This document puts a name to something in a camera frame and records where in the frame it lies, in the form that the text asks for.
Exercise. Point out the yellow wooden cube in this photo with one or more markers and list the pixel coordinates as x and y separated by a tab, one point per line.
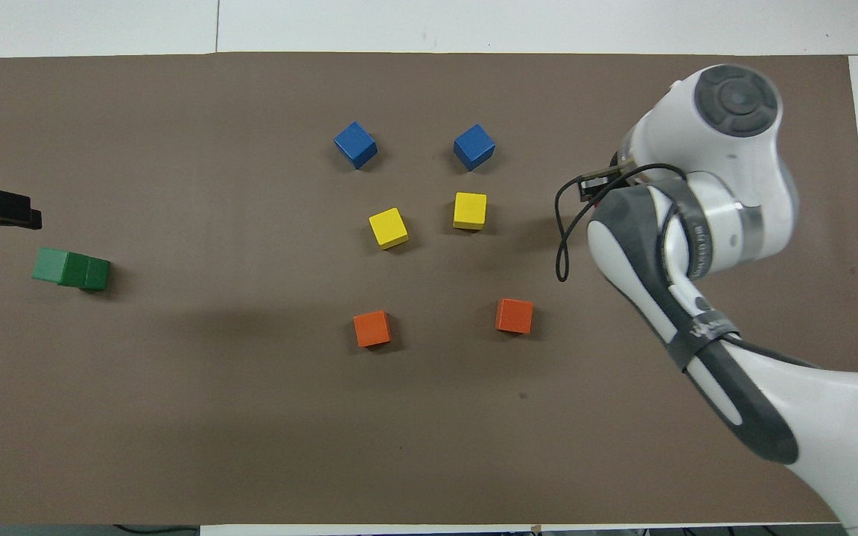
388	228
470	211

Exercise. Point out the brown table mat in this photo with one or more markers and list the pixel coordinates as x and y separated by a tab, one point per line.
250	417

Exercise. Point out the blue wooden cube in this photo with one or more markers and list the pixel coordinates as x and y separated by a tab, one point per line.
355	144
474	147

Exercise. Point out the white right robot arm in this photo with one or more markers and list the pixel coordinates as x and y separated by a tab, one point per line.
727	208

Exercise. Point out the orange wooden cube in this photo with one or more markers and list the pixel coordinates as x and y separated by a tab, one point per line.
372	328
514	316

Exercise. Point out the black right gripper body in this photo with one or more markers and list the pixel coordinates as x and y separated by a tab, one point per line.
596	186

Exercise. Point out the green wooden cube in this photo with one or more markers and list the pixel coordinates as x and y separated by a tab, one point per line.
99	274
53	266

